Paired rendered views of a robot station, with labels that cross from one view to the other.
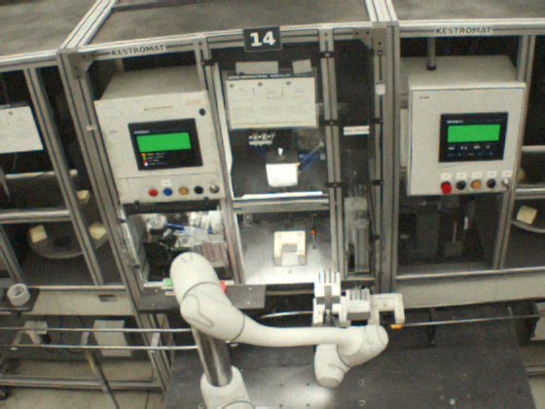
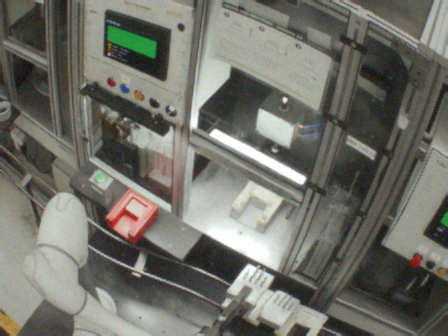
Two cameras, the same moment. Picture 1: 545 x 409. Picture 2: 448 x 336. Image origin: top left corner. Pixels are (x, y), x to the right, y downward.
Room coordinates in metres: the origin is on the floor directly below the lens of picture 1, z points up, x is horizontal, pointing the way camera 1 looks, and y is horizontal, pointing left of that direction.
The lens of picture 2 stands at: (0.97, -0.30, 2.65)
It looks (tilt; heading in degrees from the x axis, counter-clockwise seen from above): 52 degrees down; 19
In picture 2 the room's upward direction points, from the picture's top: 8 degrees clockwise
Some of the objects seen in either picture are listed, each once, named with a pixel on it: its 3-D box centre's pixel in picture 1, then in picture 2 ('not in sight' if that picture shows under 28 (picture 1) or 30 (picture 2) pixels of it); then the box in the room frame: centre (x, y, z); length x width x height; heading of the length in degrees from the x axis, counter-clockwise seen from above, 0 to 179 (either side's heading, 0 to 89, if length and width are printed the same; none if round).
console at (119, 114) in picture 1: (166, 134); (152, 27); (2.14, 0.39, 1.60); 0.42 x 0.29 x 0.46; 84
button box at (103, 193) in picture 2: (174, 291); (103, 187); (1.94, 0.47, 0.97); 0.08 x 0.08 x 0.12; 84
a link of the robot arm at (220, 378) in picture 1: (210, 344); (81, 281); (1.49, 0.29, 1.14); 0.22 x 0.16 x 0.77; 19
